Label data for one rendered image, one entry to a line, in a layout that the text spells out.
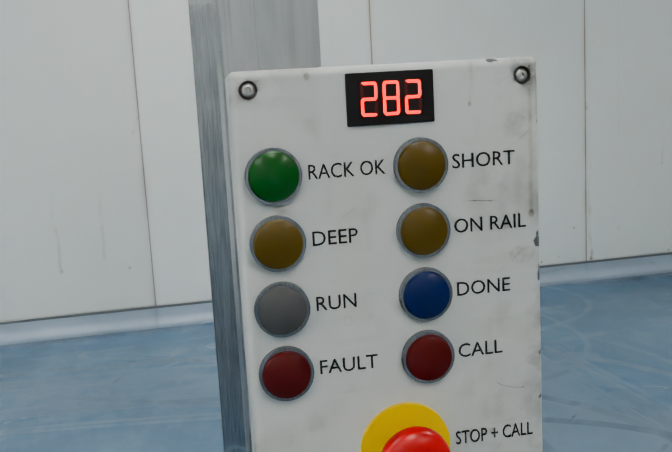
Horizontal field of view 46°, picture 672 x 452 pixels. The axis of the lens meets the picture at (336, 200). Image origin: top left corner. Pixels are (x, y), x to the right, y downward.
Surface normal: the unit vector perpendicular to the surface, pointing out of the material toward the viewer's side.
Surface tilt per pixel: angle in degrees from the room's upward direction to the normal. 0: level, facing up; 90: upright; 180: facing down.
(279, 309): 88
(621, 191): 90
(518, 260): 90
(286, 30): 90
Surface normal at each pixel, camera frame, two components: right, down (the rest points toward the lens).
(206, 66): 0.18, 0.14
